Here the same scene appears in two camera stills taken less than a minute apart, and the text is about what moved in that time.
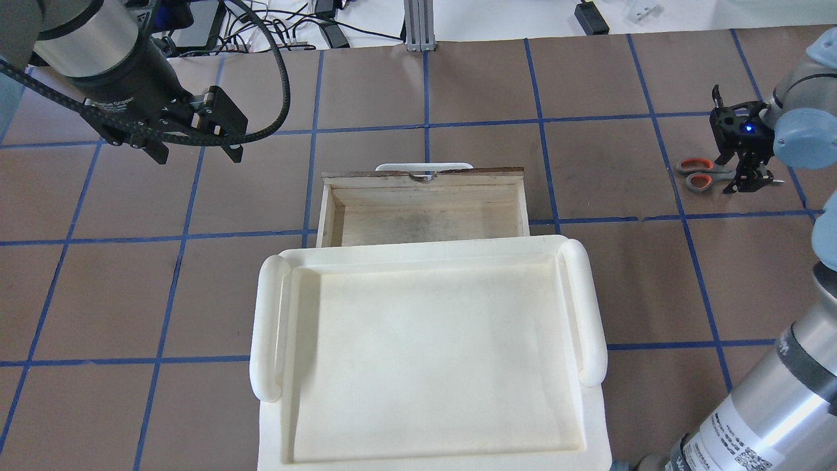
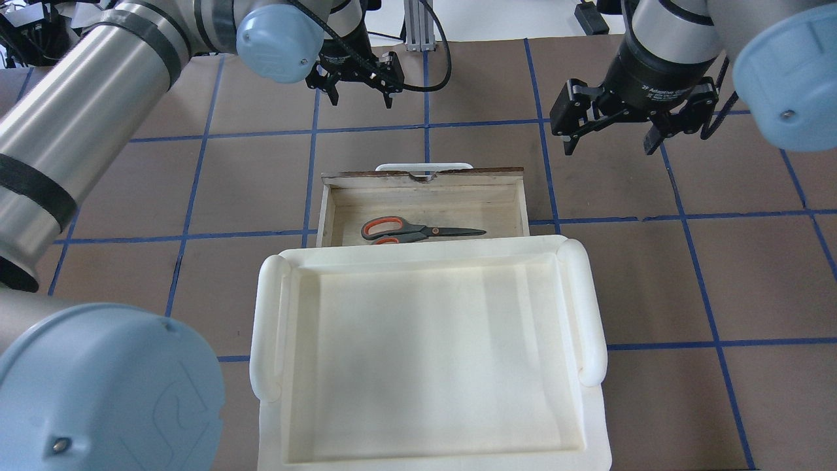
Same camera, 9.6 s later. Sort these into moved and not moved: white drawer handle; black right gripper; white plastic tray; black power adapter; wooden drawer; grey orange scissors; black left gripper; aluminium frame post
Moved: grey orange scissors; black left gripper; black right gripper
Not moved: aluminium frame post; white drawer handle; white plastic tray; wooden drawer; black power adapter
